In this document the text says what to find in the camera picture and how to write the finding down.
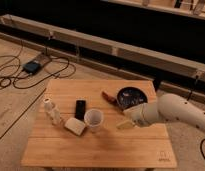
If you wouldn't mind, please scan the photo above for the red brown tool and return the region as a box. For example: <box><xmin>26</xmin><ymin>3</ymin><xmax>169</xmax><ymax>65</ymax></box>
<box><xmin>101</xmin><ymin>91</ymin><xmax>117</xmax><ymax>105</ymax></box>

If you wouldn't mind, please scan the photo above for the black floor cable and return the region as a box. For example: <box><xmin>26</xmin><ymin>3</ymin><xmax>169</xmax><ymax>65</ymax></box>
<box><xmin>0</xmin><ymin>39</ymin><xmax>77</xmax><ymax>90</ymax></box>

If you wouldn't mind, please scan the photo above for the white plastic bottle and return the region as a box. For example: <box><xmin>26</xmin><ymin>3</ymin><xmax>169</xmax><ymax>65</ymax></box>
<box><xmin>43</xmin><ymin>98</ymin><xmax>61</xmax><ymax>125</ymax></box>

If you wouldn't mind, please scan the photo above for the wooden floor rail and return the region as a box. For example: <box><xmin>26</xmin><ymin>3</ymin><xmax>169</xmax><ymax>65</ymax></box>
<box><xmin>0</xmin><ymin>15</ymin><xmax>205</xmax><ymax>81</ymax></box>

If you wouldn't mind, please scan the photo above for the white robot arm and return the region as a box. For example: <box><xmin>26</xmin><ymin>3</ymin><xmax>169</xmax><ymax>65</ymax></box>
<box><xmin>117</xmin><ymin>93</ymin><xmax>205</xmax><ymax>133</ymax></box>

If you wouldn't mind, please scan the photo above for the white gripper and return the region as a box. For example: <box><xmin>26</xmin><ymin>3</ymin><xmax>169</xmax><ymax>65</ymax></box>
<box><xmin>116</xmin><ymin>103</ymin><xmax>154</xmax><ymax>131</ymax></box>

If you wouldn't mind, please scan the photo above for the wooden table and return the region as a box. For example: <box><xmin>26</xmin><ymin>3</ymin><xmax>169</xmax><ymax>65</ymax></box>
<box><xmin>21</xmin><ymin>79</ymin><xmax>177</xmax><ymax>168</ymax></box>

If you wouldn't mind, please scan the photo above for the dark round bowl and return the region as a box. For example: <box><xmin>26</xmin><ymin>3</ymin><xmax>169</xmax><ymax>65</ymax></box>
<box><xmin>117</xmin><ymin>87</ymin><xmax>148</xmax><ymax>110</ymax></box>

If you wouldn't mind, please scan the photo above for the blue power adapter box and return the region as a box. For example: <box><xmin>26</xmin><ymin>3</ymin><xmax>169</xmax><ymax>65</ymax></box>
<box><xmin>23</xmin><ymin>61</ymin><xmax>41</xmax><ymax>74</ymax></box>

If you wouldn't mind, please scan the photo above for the black smartphone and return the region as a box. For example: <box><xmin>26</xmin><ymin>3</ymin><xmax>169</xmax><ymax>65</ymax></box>
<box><xmin>75</xmin><ymin>100</ymin><xmax>86</xmax><ymax>120</ymax></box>

